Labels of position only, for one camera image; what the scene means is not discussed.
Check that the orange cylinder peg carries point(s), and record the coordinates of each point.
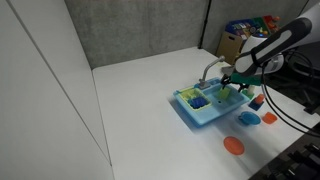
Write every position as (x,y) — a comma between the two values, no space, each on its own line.
(260,98)

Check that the light blue toy sink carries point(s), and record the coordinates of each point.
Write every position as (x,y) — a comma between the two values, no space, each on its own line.
(206,115)

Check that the green cube block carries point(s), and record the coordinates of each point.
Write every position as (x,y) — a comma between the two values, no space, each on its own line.
(247,95)

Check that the toy storage shelf with bins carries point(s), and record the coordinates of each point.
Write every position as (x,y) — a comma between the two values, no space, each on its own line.
(238,31)

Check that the grey toy faucet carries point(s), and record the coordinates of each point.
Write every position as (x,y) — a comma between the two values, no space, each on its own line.
(207,70)

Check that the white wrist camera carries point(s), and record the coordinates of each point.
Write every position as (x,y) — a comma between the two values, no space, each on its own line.
(276,64)

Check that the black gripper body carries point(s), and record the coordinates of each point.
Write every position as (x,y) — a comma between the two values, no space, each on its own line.
(234,80)

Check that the cream cylinder peg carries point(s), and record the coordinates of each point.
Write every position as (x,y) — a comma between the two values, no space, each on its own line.
(251,89)

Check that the grey metal mounting plate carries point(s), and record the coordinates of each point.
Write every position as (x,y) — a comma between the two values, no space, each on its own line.
(228,70)

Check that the orange toy plate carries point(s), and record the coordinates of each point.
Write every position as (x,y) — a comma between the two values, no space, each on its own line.
(233,145)

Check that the blue toy plate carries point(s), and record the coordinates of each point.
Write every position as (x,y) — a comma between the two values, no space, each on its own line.
(250,118)

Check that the dark blue toy dishes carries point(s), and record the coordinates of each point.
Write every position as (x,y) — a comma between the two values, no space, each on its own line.
(196,102)

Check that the black office chair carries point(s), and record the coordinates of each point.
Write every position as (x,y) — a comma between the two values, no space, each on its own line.
(305,76)

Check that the orange toy cup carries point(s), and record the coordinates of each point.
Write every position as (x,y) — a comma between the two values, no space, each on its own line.
(269,118)

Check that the black equipment stand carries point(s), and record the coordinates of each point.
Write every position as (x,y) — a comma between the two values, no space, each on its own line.
(296,163)

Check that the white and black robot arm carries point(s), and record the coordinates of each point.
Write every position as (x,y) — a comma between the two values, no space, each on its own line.
(283,38)

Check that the yellow-green dish rack basket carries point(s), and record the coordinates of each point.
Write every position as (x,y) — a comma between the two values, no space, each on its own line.
(185,95)

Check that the black vertical pole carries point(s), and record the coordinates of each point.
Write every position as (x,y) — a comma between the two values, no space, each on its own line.
(204,23)

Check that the dark blue cube block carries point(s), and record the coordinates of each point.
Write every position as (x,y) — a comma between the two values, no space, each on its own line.
(254,106)

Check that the green gripper mount bracket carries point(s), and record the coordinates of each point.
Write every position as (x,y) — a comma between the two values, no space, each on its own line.
(248,80)

